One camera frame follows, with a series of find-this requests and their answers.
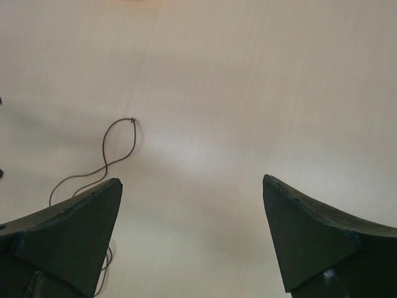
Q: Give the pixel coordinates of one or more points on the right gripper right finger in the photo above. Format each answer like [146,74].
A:
[325,252]

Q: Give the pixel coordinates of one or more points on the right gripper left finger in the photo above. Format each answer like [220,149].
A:
[59,251]

